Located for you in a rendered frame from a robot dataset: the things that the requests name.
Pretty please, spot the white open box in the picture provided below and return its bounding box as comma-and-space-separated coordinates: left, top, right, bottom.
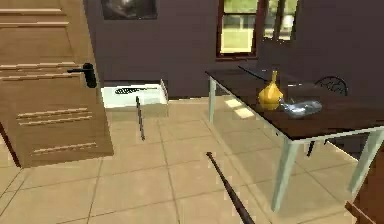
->
100, 78, 170, 118

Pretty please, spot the yellow gourd vase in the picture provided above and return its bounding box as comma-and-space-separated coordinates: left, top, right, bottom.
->
258, 70, 285, 105

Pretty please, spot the dark brown baseball bat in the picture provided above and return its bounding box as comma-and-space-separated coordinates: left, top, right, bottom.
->
205, 151, 257, 224

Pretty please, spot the red-brown framed window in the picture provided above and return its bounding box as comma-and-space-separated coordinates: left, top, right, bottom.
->
215, 0, 300, 62

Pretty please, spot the dark top pale-legged table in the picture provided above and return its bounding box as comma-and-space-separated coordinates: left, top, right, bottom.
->
204, 63, 384, 213

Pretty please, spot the brown wooden room door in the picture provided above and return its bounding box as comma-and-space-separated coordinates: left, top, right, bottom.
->
0, 0, 115, 169

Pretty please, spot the red-brown wooden furniture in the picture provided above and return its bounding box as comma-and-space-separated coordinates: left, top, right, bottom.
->
344, 146, 384, 224

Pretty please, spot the black door handle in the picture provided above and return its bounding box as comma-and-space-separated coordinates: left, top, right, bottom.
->
66, 62, 98, 89

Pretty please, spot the dark framed wall picture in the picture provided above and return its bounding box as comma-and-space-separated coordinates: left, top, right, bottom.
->
100, 0, 159, 21

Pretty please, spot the black wire chair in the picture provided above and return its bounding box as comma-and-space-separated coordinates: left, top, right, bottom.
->
305, 75, 350, 158

